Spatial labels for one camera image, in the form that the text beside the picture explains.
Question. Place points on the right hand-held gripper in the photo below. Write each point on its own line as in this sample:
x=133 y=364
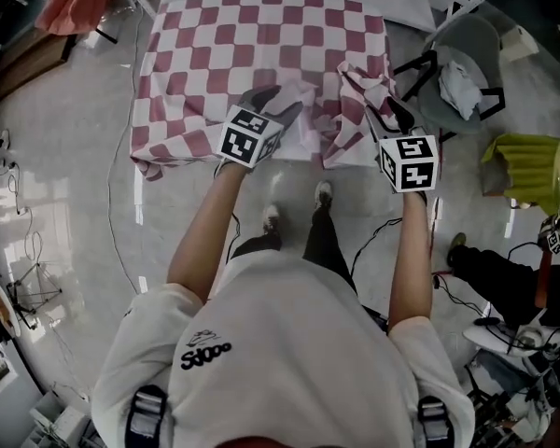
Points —
x=408 y=161

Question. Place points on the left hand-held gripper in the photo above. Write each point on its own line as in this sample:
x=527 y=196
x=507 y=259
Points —
x=248 y=142

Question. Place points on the red white checkered tablecloth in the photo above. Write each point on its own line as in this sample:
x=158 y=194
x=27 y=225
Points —
x=224 y=54

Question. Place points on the person's right forearm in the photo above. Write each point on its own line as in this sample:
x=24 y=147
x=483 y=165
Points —
x=413 y=259

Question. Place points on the person's left forearm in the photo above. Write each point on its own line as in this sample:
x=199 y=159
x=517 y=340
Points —
x=205 y=231

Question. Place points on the crumpled white cloth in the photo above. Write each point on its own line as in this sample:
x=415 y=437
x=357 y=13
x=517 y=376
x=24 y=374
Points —
x=459 y=89

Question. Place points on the person's white shoe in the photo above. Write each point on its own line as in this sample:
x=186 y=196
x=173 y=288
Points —
x=323 y=194
x=271 y=217

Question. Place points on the grey chair with black legs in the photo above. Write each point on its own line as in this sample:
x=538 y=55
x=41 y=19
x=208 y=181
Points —
x=471 y=40

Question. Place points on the person's black trousers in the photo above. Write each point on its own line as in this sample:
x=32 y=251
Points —
x=324 y=241

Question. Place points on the green ribbed cloth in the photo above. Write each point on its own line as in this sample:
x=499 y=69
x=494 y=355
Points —
x=527 y=166

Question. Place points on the small white box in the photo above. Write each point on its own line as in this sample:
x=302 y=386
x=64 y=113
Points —
x=518 y=44

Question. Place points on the orange cloth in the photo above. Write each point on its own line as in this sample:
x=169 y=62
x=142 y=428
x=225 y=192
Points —
x=77 y=0

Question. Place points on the person's white t-shirt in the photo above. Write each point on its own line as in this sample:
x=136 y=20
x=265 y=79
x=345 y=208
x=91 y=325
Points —
x=280 y=343

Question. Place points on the brown wooden box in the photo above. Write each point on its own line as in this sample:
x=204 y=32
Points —
x=28 y=59

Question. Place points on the metal tripod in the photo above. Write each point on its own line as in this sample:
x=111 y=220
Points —
x=32 y=292

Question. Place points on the round white plate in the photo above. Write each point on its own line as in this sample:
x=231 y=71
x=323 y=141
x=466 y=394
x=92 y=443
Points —
x=4 y=308

